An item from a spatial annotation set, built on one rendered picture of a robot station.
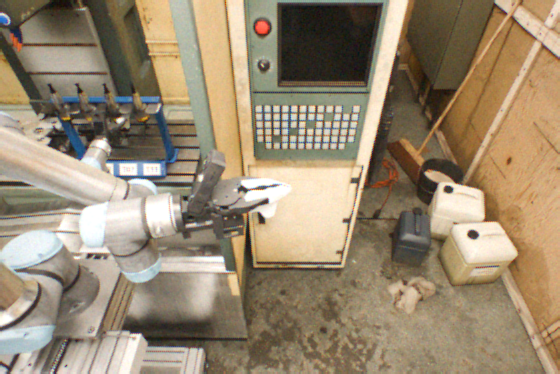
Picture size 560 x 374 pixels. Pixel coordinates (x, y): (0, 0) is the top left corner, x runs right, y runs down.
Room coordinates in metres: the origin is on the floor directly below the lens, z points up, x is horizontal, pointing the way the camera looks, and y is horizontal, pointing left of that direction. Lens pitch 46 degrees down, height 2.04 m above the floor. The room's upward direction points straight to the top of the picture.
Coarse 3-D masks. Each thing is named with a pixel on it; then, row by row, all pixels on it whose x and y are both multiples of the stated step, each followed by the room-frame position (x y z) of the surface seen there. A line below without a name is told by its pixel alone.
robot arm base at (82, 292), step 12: (84, 276) 0.47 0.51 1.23; (96, 276) 0.50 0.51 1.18; (72, 288) 0.43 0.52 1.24; (84, 288) 0.44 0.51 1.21; (96, 288) 0.46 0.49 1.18; (60, 300) 0.40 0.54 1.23; (72, 300) 0.41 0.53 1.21; (84, 300) 0.42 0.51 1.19; (60, 312) 0.39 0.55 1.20; (72, 312) 0.39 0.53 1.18
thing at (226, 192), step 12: (228, 180) 0.46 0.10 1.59; (216, 192) 0.43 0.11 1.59; (228, 192) 0.43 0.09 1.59; (180, 204) 0.40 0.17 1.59; (216, 204) 0.40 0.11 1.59; (228, 204) 0.40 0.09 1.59; (180, 216) 0.38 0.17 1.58; (192, 216) 0.41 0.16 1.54; (204, 216) 0.40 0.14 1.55; (216, 216) 0.39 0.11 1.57; (228, 216) 0.40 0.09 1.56; (240, 216) 0.40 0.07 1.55; (180, 228) 0.37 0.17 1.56; (192, 228) 0.39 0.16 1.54; (204, 228) 0.39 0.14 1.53; (216, 228) 0.38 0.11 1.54; (228, 228) 0.39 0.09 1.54; (240, 228) 0.39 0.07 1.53
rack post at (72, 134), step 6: (60, 120) 1.31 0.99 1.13; (66, 126) 1.31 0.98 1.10; (66, 132) 1.31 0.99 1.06; (72, 132) 1.32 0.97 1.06; (72, 138) 1.31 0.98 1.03; (78, 138) 1.34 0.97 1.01; (72, 144) 1.31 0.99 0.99; (78, 144) 1.32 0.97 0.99; (78, 150) 1.31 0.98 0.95; (84, 150) 1.33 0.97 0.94; (78, 156) 1.31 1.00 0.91
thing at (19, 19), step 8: (8, 0) 1.24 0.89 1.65; (16, 0) 1.28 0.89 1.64; (24, 0) 1.31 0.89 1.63; (32, 0) 1.36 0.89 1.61; (40, 0) 1.40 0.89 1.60; (48, 0) 1.45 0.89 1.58; (8, 8) 1.22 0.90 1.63; (16, 8) 1.26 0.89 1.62; (24, 8) 1.30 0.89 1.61; (32, 8) 1.34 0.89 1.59; (40, 8) 1.39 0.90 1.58; (16, 16) 1.24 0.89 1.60; (24, 16) 1.28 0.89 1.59; (32, 16) 1.32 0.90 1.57; (16, 24) 1.23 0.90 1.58
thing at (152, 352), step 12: (156, 348) 0.64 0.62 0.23; (168, 348) 0.64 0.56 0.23; (180, 348) 0.64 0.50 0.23; (192, 348) 0.64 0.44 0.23; (144, 360) 0.59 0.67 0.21; (156, 360) 0.59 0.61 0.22; (168, 360) 0.59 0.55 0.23; (180, 360) 0.59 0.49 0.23; (192, 360) 0.59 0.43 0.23; (204, 360) 0.61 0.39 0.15; (144, 372) 0.54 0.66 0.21; (156, 372) 0.54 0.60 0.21; (168, 372) 0.54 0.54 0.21; (180, 372) 0.54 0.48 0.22; (192, 372) 0.53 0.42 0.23; (204, 372) 0.57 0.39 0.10
